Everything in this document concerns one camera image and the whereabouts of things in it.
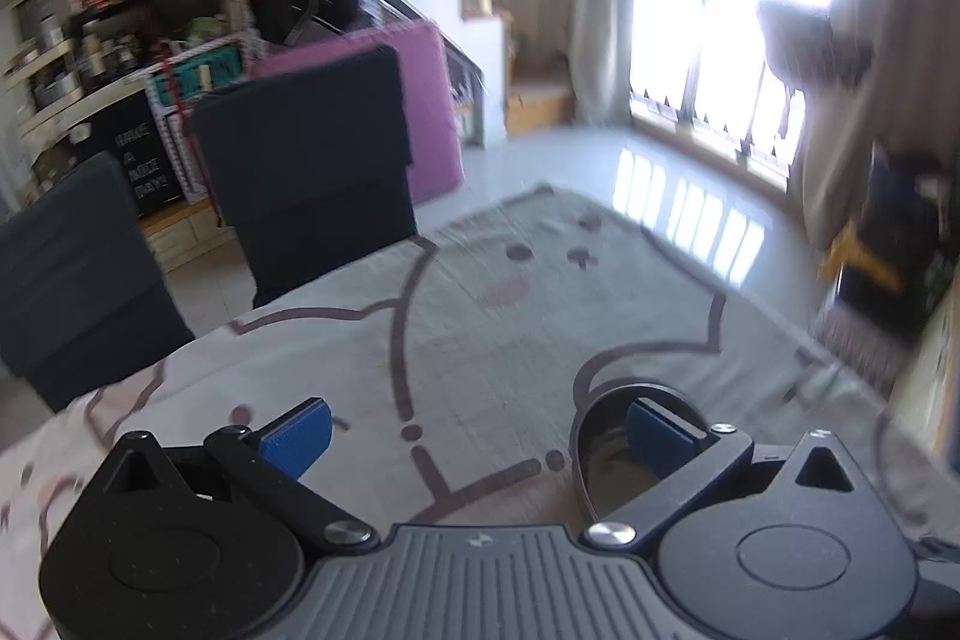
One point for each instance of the teal sign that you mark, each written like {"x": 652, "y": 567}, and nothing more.
{"x": 199, "y": 72}

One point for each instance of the black lettered box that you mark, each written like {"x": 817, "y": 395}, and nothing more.
{"x": 135, "y": 156}

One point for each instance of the dark blurred object yellow edge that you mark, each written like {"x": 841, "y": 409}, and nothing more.
{"x": 892, "y": 242}

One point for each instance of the white cosmetics organizer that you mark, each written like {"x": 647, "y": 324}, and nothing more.
{"x": 45, "y": 74}

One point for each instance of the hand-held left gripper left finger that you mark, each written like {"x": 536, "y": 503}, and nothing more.
{"x": 296, "y": 437}

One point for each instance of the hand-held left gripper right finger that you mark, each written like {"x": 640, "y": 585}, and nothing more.
{"x": 660, "y": 434}

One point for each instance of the small metal cup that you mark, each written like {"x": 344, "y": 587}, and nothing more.
{"x": 611, "y": 464}

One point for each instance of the dark blue chair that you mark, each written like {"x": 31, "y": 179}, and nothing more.
{"x": 307, "y": 175}
{"x": 82, "y": 280}

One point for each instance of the black cosmetics rack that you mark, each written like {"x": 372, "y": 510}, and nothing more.
{"x": 112, "y": 36}

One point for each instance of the cartoon bear printed tablecloth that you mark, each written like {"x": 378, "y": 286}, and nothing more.
{"x": 487, "y": 347}

